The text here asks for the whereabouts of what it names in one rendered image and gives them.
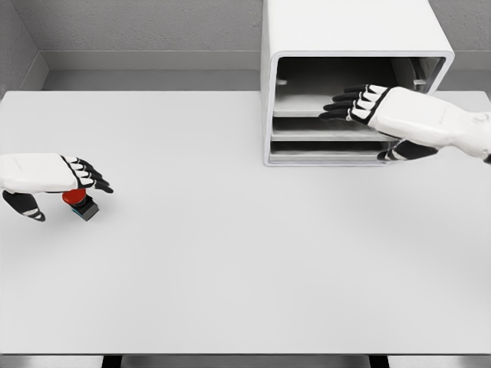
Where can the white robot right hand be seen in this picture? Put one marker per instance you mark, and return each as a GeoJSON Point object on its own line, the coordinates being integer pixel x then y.
{"type": "Point", "coordinates": [410, 115]}

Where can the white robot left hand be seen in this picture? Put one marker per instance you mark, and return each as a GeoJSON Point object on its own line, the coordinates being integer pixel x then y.
{"type": "Point", "coordinates": [34, 172]}

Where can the red button load switch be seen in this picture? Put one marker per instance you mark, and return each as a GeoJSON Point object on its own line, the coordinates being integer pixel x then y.
{"type": "Point", "coordinates": [87, 207]}

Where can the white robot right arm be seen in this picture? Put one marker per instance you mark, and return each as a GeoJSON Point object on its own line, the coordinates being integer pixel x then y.
{"type": "Point", "coordinates": [477, 132]}

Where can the white tabletop storage cabinet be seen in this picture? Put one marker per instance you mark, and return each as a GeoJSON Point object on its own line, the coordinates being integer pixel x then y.
{"type": "Point", "coordinates": [345, 27]}

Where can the grey cabinet drawer tray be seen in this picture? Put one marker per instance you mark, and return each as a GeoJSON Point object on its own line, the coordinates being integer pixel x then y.
{"type": "Point", "coordinates": [299, 104]}
{"type": "Point", "coordinates": [314, 154]}
{"type": "Point", "coordinates": [307, 132]}

